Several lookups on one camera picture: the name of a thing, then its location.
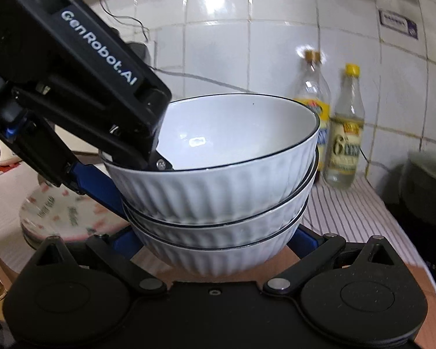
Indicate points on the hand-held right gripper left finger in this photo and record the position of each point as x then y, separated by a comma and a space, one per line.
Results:
125, 244

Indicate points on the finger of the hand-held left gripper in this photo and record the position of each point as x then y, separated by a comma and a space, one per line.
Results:
98, 189
130, 149

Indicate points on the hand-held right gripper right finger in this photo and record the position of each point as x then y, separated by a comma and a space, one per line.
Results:
307, 241

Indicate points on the white plate with pink print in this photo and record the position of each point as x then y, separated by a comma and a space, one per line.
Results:
58, 214

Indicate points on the white ribbed bowl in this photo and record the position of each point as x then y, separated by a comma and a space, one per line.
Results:
203, 233
221, 134
218, 259

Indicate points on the brown and striped table cloth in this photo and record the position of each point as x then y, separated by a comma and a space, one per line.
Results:
348, 218

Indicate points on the red packet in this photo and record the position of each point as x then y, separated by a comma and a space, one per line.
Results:
9, 167

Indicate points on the clear bottle with yellow cap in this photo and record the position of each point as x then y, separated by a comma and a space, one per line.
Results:
345, 134

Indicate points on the dark cooking pot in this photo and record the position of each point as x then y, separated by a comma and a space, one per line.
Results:
428, 189

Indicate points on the clear bottle with yellow label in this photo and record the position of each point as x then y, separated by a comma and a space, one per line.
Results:
312, 98

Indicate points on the wall label sticker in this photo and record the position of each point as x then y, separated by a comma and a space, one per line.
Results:
398, 23

